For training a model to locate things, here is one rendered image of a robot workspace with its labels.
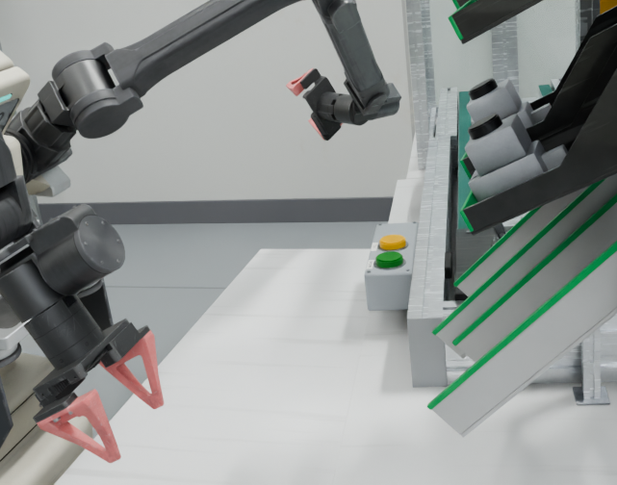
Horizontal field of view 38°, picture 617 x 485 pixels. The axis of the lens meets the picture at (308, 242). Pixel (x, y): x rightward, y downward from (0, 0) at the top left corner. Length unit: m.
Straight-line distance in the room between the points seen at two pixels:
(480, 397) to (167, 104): 3.82
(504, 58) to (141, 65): 1.20
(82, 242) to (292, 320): 0.64
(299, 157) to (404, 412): 3.29
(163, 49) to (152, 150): 3.36
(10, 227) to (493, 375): 0.47
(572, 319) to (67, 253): 0.44
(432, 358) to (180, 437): 0.33
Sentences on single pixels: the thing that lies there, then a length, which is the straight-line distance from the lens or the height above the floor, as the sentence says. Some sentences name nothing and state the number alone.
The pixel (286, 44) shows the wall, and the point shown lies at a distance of 4.25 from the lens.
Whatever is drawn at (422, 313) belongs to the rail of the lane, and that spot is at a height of 0.96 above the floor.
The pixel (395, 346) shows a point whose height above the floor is 0.86.
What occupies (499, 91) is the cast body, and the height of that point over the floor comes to 1.27.
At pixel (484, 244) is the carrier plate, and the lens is 1.34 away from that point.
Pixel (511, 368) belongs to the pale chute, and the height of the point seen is 1.06.
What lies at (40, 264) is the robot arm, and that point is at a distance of 0.86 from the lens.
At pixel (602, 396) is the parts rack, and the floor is 0.86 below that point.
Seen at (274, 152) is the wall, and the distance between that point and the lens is 4.39.
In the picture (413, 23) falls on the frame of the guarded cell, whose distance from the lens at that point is 2.04.
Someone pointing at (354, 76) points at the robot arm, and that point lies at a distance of 1.61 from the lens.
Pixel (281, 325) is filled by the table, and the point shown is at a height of 0.86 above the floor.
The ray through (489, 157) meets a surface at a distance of 0.79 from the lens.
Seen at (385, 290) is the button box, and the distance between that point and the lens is 1.30.
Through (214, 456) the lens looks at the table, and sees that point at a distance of 1.11.
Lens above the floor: 1.46
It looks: 21 degrees down
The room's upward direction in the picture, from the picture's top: 7 degrees counter-clockwise
